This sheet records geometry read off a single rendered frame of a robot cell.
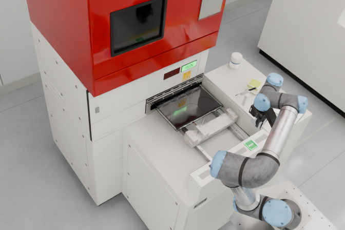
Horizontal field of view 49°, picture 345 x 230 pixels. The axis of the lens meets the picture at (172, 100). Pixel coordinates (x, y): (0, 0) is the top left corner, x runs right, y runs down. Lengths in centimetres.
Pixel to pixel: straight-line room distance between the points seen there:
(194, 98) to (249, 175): 103
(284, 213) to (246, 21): 334
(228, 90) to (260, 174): 102
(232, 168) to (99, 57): 75
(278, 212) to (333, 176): 173
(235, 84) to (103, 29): 108
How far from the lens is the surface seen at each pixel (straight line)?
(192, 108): 231
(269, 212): 183
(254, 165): 146
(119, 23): 169
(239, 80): 248
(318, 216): 220
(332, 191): 342
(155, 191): 229
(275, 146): 153
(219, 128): 227
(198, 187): 194
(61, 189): 303
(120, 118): 220
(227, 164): 148
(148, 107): 226
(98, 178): 255
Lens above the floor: 258
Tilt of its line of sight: 46 degrees down
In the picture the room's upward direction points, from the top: 9 degrees clockwise
